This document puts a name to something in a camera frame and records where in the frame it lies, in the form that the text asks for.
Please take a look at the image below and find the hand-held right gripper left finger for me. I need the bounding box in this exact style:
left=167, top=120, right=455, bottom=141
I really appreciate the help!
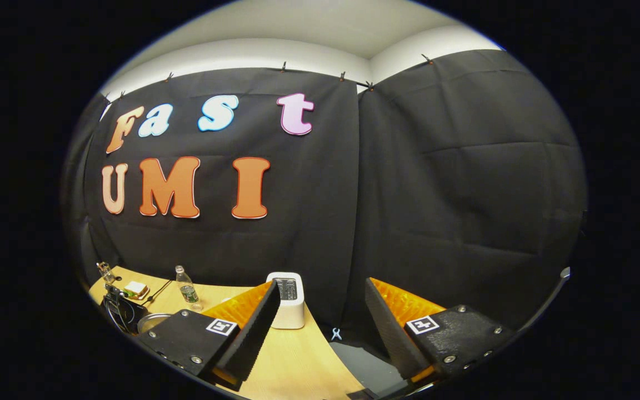
left=136, top=279, right=282, bottom=391

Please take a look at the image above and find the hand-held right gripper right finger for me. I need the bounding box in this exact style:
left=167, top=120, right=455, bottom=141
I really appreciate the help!
left=364, top=277, right=515, bottom=387

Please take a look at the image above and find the steel pot with black handle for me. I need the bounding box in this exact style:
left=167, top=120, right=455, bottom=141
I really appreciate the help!
left=137, top=312, right=173, bottom=335

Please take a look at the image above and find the white toaster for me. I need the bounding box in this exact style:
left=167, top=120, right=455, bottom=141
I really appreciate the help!
left=266, top=271, right=306, bottom=329

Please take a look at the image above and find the clear plastic water bottle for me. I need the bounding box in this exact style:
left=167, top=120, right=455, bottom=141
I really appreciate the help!
left=174, top=265, right=204, bottom=312

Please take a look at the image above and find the black backdrop cloth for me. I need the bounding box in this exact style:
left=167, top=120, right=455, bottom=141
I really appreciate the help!
left=62, top=49, right=587, bottom=356

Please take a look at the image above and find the sandwich on small plate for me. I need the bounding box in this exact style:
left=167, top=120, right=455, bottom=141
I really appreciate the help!
left=122, top=281, right=151, bottom=301

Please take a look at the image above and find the row of black cloth clips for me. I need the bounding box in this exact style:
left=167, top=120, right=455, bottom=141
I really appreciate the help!
left=103, top=53, right=433, bottom=103

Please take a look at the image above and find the black power cable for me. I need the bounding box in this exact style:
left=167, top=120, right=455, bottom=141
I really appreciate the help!
left=145, top=279, right=174, bottom=305

